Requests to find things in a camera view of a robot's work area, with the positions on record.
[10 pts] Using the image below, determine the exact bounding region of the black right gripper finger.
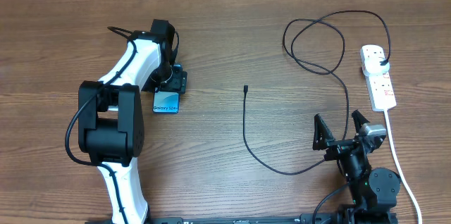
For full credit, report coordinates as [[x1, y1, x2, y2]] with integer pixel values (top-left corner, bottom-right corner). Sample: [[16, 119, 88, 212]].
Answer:
[[352, 110, 369, 133], [312, 114, 335, 151]]

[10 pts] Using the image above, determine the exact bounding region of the Galaxy S24+ smartphone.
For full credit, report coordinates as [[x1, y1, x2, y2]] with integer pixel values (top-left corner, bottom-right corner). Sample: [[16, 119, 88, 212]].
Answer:
[[152, 91, 180, 114]]

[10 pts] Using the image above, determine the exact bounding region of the black USB charger cable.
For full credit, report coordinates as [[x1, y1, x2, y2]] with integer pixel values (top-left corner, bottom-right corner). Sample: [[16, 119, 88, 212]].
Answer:
[[242, 9, 393, 176]]

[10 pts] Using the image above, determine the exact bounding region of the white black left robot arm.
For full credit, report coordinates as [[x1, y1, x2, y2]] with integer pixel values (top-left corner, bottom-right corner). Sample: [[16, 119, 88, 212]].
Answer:
[[70, 19, 187, 223]]

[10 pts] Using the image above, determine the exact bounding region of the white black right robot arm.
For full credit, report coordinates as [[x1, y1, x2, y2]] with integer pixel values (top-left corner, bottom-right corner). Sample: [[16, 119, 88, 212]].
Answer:
[[311, 110, 401, 223]]

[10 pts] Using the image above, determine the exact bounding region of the white charger plug adapter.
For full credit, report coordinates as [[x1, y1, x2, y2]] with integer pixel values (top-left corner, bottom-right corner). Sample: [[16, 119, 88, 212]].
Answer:
[[362, 56, 390, 77]]

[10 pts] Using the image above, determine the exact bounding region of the white power strip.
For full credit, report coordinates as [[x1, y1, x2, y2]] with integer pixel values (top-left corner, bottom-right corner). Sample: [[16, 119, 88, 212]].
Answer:
[[360, 44, 397, 111]]

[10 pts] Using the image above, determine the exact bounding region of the white power strip cord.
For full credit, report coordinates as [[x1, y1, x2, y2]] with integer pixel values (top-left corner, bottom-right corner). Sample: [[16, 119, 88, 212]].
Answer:
[[383, 109, 424, 224]]

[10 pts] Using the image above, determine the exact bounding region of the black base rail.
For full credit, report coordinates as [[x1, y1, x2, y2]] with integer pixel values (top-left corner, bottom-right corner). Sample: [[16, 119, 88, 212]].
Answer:
[[84, 211, 399, 224]]

